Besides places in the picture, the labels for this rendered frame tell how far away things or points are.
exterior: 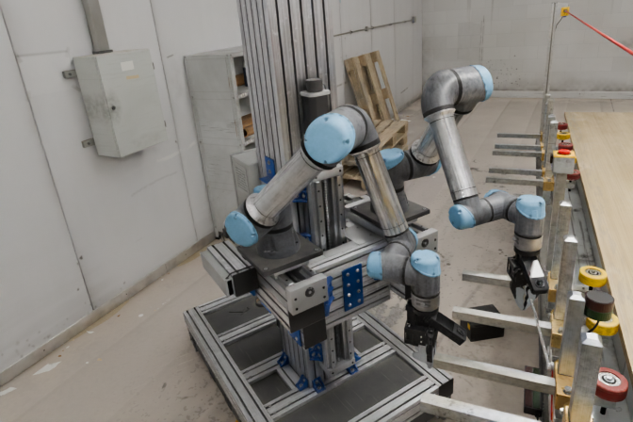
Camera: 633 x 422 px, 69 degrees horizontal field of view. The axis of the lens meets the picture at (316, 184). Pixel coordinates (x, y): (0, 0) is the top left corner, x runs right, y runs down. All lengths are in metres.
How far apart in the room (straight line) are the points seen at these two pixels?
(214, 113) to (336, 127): 2.57
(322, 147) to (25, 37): 2.18
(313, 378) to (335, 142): 1.33
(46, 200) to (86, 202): 0.25
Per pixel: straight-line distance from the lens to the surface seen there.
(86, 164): 3.18
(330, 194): 1.73
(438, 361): 1.40
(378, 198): 1.30
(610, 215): 2.26
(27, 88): 2.99
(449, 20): 9.26
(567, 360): 1.39
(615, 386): 1.38
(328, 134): 1.11
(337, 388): 2.24
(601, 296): 1.30
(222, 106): 3.55
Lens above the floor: 1.80
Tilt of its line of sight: 21 degrees down
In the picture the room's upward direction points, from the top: 5 degrees counter-clockwise
